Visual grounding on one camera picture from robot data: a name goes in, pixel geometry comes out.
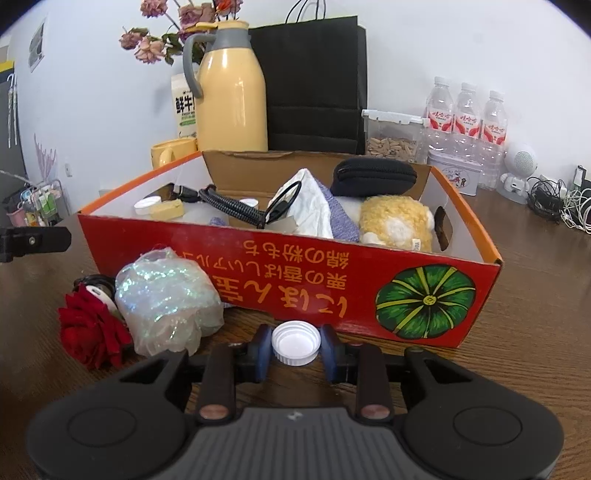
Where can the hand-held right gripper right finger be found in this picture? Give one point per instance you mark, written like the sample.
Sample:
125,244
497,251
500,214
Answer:
328,353

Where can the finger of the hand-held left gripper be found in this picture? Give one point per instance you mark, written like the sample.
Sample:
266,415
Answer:
32,242

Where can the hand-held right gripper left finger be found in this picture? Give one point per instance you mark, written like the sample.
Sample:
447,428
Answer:
264,353

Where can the white ribbed bottle cap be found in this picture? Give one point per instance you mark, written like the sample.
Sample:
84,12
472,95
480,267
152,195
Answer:
295,344

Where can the red cardboard box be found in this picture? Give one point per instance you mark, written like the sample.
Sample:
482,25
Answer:
300,281

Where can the purple woven cloth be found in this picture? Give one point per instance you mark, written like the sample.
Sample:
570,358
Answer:
341,217

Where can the tan rectangular block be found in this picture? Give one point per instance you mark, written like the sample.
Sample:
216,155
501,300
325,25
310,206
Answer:
166,211

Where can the white tissue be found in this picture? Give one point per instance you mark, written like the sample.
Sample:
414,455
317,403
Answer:
309,203

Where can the black and white small gadget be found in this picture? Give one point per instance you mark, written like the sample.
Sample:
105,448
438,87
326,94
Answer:
94,293

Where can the red artificial rose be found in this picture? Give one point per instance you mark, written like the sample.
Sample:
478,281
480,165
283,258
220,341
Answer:
87,330

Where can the iridescent plastic puff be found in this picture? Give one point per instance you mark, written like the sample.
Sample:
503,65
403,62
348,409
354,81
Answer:
166,300

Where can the dark grey door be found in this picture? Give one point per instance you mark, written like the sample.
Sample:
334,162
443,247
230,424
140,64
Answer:
9,129

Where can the white round lid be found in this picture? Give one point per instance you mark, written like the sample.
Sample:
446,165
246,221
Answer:
147,205

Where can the yellow and white plush toy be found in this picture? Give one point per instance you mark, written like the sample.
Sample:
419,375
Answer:
392,221

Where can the small white cap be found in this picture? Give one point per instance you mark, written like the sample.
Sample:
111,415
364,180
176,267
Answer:
248,203

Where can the yellow mug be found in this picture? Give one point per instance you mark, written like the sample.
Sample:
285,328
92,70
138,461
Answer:
178,150

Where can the black zip pouch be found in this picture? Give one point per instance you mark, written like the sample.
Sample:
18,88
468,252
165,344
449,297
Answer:
374,177

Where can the white milk carton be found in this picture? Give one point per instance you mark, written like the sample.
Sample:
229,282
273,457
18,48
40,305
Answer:
182,110

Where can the clear snack container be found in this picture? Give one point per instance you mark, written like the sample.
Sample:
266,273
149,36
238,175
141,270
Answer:
392,147

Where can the white printed tin box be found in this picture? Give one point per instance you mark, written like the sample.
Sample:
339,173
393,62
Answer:
457,175

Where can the dried pink flower bouquet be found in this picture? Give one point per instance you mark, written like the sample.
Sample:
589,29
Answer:
147,46

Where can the yellow thermos jug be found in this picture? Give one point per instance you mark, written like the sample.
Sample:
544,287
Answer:
231,92

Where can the clear water bottle red label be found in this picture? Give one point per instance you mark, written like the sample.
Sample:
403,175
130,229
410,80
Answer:
438,113
494,127
467,120

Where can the black paper bag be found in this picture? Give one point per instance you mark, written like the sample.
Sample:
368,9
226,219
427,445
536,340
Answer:
314,83

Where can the white robot-shaped speaker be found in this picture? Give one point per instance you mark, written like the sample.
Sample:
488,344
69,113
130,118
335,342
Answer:
521,161

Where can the white wall socket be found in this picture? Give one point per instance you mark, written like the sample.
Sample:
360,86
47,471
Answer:
69,170

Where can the purple flower wall decal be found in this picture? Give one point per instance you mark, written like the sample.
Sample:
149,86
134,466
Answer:
45,159

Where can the wall poster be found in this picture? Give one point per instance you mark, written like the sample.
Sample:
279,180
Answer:
38,44

